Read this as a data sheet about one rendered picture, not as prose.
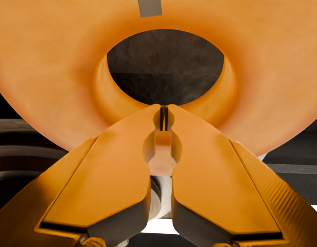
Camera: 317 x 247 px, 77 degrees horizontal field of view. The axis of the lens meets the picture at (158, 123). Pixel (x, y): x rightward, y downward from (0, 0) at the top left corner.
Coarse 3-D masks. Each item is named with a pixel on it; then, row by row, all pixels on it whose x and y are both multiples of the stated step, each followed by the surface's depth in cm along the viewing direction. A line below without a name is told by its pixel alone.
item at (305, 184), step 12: (300, 132) 907; (312, 132) 907; (288, 144) 861; (300, 144) 861; (312, 144) 861; (288, 156) 818; (300, 156) 818; (312, 156) 818; (288, 180) 745; (300, 180) 745; (312, 180) 745; (300, 192) 714; (312, 192) 714; (312, 204) 684; (132, 240) 609; (144, 240) 609; (156, 240) 609; (168, 240) 609; (180, 240) 609
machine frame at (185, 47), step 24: (120, 48) 29; (144, 48) 28; (168, 48) 28; (192, 48) 28; (216, 48) 28; (120, 72) 32; (144, 72) 31; (168, 72) 31; (192, 72) 31; (216, 72) 31; (144, 96) 42; (168, 96) 42; (192, 96) 41; (168, 216) 96
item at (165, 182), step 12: (0, 108) 29; (12, 108) 29; (0, 120) 26; (12, 120) 26; (24, 120) 26; (0, 132) 28; (12, 132) 28; (24, 132) 28; (36, 132) 28; (156, 180) 37; (168, 180) 37; (168, 192) 40; (168, 204) 45; (156, 216) 51
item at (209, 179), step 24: (168, 120) 11; (192, 120) 10; (192, 144) 8; (216, 144) 8; (192, 168) 7; (216, 168) 7; (240, 168) 7; (192, 192) 6; (216, 192) 6; (240, 192) 6; (192, 216) 6; (216, 216) 5; (240, 216) 5; (264, 216) 5; (192, 240) 6; (216, 240) 6
